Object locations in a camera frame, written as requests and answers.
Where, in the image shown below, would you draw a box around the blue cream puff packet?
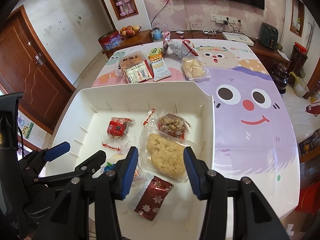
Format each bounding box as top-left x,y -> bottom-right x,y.
100,153 -> 143,188

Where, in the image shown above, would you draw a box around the red white milk candy packet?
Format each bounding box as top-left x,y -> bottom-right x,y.
102,135 -> 137,155

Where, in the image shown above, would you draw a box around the clear bag rice cracker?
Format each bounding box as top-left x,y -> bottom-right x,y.
138,127 -> 201,183

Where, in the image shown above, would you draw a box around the dark red snowflake snack packet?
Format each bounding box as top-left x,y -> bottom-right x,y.
128,173 -> 174,221

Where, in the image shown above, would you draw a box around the small red candy packet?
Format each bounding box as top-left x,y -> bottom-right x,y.
107,117 -> 134,138

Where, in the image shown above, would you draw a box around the nut brittle clear packet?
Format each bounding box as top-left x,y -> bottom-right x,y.
142,108 -> 191,140

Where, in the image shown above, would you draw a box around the red white striped biscuit packet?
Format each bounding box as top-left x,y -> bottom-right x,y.
123,60 -> 153,83

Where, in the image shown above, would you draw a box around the orange bread clear bag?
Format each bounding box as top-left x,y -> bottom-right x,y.
118,50 -> 146,70

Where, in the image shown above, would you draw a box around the orange white oat bar packet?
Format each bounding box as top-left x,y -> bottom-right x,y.
149,54 -> 172,82

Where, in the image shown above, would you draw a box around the red white cake packet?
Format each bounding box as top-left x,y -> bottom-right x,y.
162,39 -> 198,59

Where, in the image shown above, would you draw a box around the green small snack packet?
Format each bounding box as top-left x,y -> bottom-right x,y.
149,48 -> 162,57

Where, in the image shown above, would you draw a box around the white plastic organizer bin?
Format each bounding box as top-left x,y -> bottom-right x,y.
46,81 -> 215,239

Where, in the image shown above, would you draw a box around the cartoon monster tablecloth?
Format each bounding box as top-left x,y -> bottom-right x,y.
91,38 -> 301,230

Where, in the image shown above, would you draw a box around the brown wooden door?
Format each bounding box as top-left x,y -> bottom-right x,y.
1,6 -> 75,134

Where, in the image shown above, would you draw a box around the red round tin box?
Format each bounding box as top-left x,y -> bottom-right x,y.
98,30 -> 122,51

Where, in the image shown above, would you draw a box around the white plastic jug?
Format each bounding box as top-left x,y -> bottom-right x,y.
289,72 -> 309,98

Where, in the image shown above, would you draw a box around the fruit bowl with apples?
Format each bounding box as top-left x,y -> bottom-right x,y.
119,25 -> 141,38

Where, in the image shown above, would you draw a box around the wooden tv cabinet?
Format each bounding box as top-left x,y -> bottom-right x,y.
102,30 -> 290,69

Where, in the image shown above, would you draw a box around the white set-top box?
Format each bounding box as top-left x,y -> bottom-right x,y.
222,32 -> 254,46

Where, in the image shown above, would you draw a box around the blue kettle ornament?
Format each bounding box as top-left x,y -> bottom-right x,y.
151,27 -> 162,41

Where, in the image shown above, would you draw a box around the pink dumbbell left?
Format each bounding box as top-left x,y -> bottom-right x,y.
116,1 -> 127,17

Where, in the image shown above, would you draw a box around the pink dumbbell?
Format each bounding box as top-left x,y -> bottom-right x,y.
124,0 -> 135,14
116,1 -> 127,17

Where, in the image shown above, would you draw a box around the red lid wicker bin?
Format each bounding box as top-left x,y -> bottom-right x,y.
287,42 -> 308,86

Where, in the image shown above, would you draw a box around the dark green air fryer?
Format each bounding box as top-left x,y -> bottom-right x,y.
258,22 -> 279,50

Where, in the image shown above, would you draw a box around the pink dumbbell right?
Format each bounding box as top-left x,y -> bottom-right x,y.
124,0 -> 135,14

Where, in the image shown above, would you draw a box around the black cables on cabinet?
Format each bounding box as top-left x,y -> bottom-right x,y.
188,29 -> 226,40

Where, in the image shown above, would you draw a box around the white wall power strip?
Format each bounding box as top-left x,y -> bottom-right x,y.
210,14 -> 241,25

